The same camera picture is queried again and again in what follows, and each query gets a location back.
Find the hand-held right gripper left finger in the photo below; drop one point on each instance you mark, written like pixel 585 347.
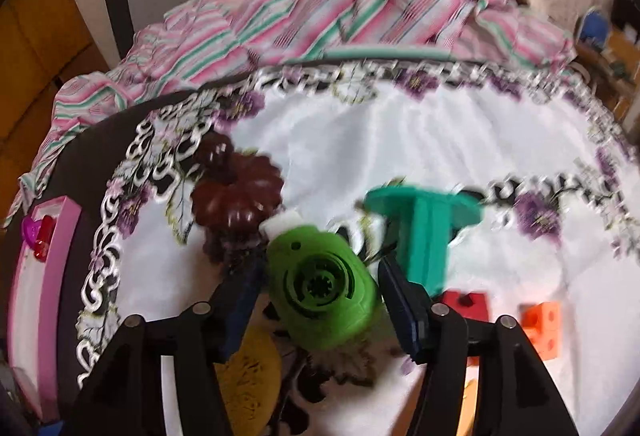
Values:
pixel 240 311

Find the red plastic piece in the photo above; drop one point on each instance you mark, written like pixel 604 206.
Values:
pixel 44 236

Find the pink heart piece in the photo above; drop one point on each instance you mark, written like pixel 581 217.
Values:
pixel 30 231

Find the yellow curved plastic part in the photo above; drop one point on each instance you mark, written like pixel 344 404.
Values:
pixel 250 381

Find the white plastic piece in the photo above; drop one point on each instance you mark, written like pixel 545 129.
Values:
pixel 282 223

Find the small brown flower-shaped part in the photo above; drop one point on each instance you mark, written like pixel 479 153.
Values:
pixel 215 148

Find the pink tray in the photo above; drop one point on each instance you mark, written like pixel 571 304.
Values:
pixel 60 266

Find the teal flanged plastic part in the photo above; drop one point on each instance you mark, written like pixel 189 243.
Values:
pixel 425 231

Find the green round plastic part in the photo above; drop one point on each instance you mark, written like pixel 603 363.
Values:
pixel 325 296

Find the pink green striped cloth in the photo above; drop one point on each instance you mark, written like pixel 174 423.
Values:
pixel 325 11

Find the wooden cabinet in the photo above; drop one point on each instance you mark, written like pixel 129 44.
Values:
pixel 40 41

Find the orange plastic block with holes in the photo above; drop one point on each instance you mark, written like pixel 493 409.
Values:
pixel 542 326

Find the large brown flower-shaped part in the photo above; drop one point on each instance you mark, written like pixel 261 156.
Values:
pixel 235 196

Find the red plastic block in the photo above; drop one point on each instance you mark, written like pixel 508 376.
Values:
pixel 462 311

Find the white floral embroidered tablecloth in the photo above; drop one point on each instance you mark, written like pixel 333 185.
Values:
pixel 400 131

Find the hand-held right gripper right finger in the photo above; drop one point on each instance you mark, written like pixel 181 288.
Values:
pixel 400 311

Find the black chair back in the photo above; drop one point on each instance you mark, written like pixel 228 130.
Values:
pixel 120 6

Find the blue round object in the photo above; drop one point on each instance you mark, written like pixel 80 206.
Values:
pixel 595 28

